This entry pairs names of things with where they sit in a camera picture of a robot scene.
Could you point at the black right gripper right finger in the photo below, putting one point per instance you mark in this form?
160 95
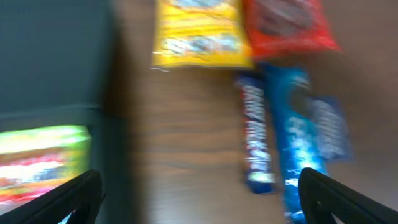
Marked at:
323 199

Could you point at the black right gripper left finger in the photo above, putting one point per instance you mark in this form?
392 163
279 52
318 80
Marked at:
78 199

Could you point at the blue Oreo pack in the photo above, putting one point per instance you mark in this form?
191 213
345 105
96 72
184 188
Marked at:
288 91

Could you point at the red snack bag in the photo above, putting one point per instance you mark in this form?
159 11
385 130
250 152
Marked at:
279 27

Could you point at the yellow snack bag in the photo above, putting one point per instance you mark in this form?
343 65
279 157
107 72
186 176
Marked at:
204 33

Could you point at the small blue candy pack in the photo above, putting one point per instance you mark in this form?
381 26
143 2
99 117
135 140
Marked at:
332 132

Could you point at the Haribo gummy bag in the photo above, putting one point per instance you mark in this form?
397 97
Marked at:
35 161

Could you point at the Dairy Milk chocolate bar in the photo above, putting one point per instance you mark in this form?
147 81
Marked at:
257 163

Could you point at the dark green open box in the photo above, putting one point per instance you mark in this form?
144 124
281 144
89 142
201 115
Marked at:
57 59

